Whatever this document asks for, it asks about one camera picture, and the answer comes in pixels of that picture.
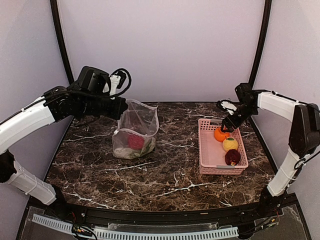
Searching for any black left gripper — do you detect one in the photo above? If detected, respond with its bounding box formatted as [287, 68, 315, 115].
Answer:
[78, 94, 129, 120]

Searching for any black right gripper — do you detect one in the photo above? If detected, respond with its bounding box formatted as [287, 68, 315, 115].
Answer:
[221, 102, 258, 132]

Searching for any orange toy tangerine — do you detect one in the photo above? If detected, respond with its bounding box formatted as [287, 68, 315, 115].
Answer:
[214, 127, 230, 143]

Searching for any yellow toy fruit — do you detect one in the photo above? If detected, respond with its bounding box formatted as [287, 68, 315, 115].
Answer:
[222, 137, 239, 152]

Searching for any dark red toy fruit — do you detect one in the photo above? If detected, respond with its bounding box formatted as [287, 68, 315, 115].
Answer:
[224, 149, 241, 166]

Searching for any clear zip top bag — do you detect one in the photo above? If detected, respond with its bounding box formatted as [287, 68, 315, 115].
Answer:
[112, 99, 159, 160]

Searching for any red toy pepper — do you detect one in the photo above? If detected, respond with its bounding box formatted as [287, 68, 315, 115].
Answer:
[128, 134, 145, 151]

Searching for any white toy vegetable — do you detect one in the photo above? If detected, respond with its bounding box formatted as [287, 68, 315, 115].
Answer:
[113, 147, 136, 160]

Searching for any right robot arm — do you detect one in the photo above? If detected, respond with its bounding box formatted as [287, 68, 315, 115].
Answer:
[221, 83, 320, 197]

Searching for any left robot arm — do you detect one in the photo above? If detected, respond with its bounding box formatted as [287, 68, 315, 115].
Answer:
[0, 66, 132, 218]

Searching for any pink plastic basket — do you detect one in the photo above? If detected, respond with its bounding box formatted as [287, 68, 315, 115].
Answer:
[198, 118, 249, 175]

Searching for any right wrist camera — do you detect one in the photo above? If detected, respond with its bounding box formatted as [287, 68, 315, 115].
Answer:
[216, 99, 237, 115]

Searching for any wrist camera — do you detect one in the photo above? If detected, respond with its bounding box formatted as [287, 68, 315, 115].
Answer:
[109, 70, 127, 96]
[216, 99, 237, 115]

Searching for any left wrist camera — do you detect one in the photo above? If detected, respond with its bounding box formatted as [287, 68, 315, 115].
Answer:
[109, 70, 127, 96]

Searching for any right black frame post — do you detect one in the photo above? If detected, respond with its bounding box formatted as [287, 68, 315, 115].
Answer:
[248, 0, 272, 87]

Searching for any black frame post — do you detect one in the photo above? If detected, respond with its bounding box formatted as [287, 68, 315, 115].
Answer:
[248, 0, 272, 87]
[50, 0, 75, 84]

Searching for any white slotted cable duct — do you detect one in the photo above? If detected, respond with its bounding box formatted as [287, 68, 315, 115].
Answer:
[31, 214, 239, 240]

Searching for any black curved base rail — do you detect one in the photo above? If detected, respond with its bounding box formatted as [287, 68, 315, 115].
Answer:
[39, 202, 283, 226]

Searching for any left black frame post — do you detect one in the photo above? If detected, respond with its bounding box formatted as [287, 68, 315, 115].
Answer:
[50, 0, 75, 84]

